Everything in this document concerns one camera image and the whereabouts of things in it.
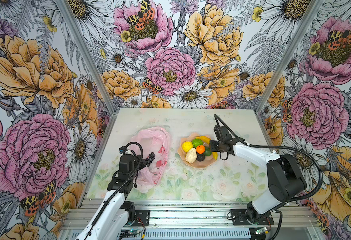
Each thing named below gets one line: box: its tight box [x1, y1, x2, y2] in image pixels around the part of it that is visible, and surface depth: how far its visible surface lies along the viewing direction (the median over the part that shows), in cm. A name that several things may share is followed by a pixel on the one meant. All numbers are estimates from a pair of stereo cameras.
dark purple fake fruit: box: [196, 152, 205, 162], surface depth 93 cm
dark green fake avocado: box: [204, 146, 212, 157], surface depth 93 cm
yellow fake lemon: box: [181, 141, 193, 153], surface depth 94 cm
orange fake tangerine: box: [195, 145, 206, 155], surface depth 92 cm
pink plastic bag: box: [130, 126, 172, 190], surface depth 96 cm
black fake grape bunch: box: [144, 152, 156, 167], surface depth 94 cm
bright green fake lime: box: [192, 138, 204, 148], surface depth 97 cm
